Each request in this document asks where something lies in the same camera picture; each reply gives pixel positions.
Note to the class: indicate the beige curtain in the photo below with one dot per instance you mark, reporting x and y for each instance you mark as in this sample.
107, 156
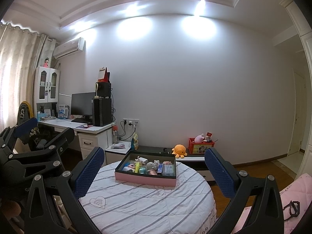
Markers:
17, 78

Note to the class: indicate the red cardboard box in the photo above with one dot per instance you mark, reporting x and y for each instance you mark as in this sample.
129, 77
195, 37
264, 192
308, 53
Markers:
103, 75

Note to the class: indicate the black computer monitor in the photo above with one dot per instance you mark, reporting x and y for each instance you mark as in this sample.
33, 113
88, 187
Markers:
82, 103

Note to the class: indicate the black glasses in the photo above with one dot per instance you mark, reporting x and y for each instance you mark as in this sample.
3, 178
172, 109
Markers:
292, 210

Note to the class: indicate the pink plush toy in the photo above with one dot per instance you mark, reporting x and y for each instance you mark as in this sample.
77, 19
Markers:
199, 138

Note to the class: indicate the black keyboard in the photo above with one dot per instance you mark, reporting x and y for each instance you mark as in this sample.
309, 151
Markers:
80, 120

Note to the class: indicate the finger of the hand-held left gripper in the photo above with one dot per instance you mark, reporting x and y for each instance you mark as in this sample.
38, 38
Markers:
58, 136
25, 128

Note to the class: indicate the grey elephant toy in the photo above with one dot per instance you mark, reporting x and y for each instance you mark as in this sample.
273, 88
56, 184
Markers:
153, 166

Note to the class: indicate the blue white carton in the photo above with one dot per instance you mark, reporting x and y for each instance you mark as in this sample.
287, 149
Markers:
63, 111

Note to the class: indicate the small pink doll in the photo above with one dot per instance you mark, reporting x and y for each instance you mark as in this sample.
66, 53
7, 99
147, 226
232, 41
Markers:
46, 63

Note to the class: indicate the person's left forearm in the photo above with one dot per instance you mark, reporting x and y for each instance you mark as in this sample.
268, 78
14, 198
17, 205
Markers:
9, 208

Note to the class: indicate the white door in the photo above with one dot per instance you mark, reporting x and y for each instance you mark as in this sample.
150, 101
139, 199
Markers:
298, 112

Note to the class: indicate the colourful snack bag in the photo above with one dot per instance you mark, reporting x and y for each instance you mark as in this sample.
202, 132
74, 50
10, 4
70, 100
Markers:
135, 142

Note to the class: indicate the pink quilt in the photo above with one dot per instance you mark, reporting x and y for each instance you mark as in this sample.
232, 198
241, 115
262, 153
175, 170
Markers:
295, 190

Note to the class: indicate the red storage bin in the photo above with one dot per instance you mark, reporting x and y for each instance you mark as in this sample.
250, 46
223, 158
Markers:
201, 148

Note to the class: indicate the striped white quilt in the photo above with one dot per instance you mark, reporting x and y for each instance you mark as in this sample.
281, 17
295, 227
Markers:
146, 207

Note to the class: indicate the white glass-door cabinet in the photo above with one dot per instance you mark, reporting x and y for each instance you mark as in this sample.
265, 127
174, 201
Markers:
47, 85

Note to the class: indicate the water bottle with red cap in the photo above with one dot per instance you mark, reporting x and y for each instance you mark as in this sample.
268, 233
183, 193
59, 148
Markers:
116, 135

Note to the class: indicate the white air conditioner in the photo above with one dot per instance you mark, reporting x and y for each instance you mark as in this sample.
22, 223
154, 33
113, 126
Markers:
69, 48

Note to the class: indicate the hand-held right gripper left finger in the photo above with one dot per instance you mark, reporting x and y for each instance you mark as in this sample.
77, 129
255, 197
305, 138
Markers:
90, 170

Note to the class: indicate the white wall socket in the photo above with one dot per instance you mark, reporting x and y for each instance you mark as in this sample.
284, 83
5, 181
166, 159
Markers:
131, 122

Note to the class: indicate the white desk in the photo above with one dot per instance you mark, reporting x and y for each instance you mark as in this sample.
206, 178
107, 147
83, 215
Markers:
90, 139

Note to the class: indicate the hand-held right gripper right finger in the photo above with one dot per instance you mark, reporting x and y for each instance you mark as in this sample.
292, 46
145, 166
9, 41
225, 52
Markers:
218, 173

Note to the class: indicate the teal translucent jar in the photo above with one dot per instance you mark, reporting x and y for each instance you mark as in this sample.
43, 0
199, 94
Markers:
143, 170

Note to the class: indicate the black speaker box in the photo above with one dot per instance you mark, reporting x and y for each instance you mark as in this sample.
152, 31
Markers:
103, 90

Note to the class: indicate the white door frame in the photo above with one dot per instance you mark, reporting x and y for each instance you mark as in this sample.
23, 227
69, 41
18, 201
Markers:
308, 78

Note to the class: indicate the pink storage box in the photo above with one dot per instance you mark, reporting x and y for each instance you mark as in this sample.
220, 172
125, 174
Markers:
146, 180

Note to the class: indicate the black office chair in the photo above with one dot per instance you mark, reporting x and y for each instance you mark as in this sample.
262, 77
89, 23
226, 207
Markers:
41, 143

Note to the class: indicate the white nightstand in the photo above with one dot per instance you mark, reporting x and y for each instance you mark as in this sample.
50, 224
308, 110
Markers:
117, 154

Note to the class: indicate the orange octopus plush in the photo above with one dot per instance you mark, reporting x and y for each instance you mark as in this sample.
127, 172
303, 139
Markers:
179, 151

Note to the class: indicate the black computer tower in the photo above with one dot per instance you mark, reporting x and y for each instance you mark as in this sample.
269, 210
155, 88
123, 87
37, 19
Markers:
102, 112

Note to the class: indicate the clear blue case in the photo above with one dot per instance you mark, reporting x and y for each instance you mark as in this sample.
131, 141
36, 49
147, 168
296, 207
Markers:
168, 170

